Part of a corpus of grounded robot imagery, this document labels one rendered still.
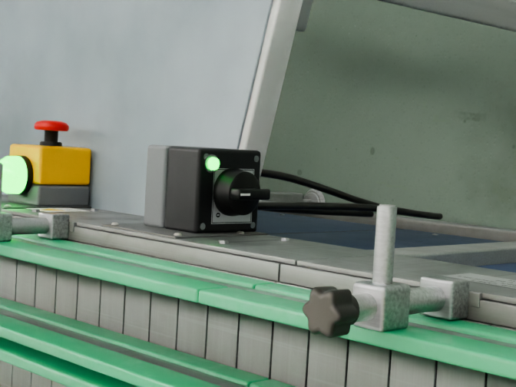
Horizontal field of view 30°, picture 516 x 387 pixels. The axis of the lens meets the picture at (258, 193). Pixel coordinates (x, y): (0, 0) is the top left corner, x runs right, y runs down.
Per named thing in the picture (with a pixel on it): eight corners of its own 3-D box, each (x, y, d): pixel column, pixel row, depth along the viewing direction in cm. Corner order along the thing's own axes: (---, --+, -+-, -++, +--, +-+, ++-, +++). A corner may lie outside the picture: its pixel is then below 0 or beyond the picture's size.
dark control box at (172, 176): (206, 224, 100) (141, 226, 94) (210, 147, 99) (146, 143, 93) (262, 233, 94) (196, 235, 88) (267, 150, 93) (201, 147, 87)
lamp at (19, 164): (11, 193, 113) (-12, 193, 111) (14, 154, 113) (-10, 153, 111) (32, 196, 110) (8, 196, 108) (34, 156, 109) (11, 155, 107)
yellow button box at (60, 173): (60, 202, 119) (6, 202, 114) (63, 141, 119) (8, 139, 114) (92, 206, 114) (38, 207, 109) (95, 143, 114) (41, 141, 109)
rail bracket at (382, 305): (429, 311, 64) (292, 330, 55) (436, 201, 64) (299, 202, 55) (481, 321, 62) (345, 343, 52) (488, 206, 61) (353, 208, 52)
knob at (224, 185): (246, 215, 92) (271, 219, 90) (211, 216, 89) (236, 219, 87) (249, 168, 92) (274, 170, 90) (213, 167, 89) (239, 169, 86)
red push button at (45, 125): (26, 147, 114) (28, 119, 113) (55, 149, 116) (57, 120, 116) (44, 149, 111) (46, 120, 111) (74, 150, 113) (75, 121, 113)
